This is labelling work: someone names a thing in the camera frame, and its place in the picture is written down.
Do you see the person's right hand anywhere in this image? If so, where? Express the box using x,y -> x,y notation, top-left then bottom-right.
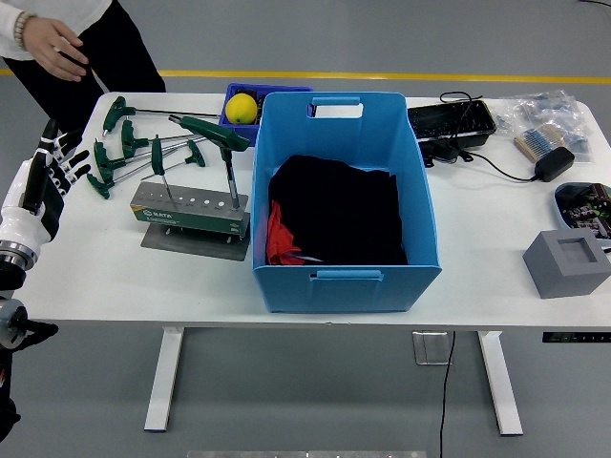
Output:
23,16 -> 91,83

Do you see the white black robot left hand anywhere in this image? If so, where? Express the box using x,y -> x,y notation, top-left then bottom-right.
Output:
0,118 -> 92,245

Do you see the small green T-handle hex key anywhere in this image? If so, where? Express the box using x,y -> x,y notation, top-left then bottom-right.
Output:
150,134 -> 173,209

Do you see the green metal tool stand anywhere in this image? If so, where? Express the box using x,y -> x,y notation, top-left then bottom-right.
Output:
129,179 -> 252,262

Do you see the large green T-handle wrench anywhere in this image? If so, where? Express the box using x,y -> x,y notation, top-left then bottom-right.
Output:
167,115 -> 253,211

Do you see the large light blue folding box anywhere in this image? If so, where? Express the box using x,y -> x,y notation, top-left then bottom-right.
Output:
250,91 -> 443,315

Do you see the person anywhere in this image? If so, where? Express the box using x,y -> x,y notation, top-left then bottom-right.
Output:
0,0 -> 167,139

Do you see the yellow lemon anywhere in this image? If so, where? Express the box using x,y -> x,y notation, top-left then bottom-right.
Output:
224,93 -> 260,126

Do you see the small dark blue parts bin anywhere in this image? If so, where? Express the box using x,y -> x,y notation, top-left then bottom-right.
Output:
218,82 -> 319,150

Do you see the black robot body part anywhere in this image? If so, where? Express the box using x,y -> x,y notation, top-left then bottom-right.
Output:
0,362 -> 23,445

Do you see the white table leg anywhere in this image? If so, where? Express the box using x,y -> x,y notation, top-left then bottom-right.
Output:
143,326 -> 186,433
476,330 -> 525,436

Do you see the red cloth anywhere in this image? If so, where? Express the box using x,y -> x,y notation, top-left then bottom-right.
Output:
264,199 -> 306,266

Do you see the black cloth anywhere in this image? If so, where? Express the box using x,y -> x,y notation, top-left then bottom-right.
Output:
266,154 -> 410,266

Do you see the yellow floor tape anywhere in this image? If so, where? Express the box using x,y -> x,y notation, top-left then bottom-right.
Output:
0,68 -> 611,83

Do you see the black plastic tray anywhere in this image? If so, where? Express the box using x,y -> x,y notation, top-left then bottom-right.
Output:
406,98 -> 498,144

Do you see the black clip object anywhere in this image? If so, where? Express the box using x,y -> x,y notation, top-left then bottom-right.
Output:
418,140 -> 474,169

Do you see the metal floor outlet plate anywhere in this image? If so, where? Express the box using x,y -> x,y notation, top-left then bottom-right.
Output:
412,331 -> 453,366

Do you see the tan resistor strip bundle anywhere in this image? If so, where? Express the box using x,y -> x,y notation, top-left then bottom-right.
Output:
514,123 -> 567,161

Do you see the clear bag of blue resistors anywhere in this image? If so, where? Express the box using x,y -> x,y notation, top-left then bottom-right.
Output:
495,89 -> 593,166

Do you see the black power adapter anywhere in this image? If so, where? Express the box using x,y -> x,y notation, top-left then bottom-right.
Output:
533,146 -> 577,183

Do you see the light blue shallow tray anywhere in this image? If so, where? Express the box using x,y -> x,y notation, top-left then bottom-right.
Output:
553,180 -> 611,252

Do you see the grey block with square recess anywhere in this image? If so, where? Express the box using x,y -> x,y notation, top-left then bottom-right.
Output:
522,228 -> 611,301

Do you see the pile of electronic components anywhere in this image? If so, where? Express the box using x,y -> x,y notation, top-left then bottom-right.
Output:
560,183 -> 611,239

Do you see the black table control panel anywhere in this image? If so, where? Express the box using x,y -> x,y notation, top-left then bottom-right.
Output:
541,331 -> 611,344

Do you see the beaded bracelet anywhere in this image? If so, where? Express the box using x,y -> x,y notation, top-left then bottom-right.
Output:
13,10 -> 38,52

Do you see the thin black cable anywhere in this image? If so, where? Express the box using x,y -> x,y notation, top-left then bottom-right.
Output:
438,90 -> 488,161

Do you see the black adapter cord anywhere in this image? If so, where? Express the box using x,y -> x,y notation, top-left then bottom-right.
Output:
465,151 -> 538,183

